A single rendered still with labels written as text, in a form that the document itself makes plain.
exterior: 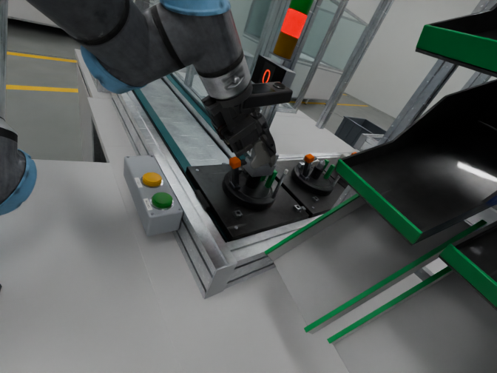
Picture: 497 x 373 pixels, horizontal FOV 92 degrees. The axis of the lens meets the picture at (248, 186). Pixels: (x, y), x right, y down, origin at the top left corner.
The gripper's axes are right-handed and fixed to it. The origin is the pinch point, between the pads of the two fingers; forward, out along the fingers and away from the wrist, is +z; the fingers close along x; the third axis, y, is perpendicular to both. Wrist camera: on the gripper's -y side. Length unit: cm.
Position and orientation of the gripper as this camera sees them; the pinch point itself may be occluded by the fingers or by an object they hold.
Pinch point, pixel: (265, 154)
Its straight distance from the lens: 56.8
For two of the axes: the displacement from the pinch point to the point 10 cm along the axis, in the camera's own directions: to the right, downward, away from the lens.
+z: 2.7, 5.1, 8.2
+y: -8.0, 5.9, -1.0
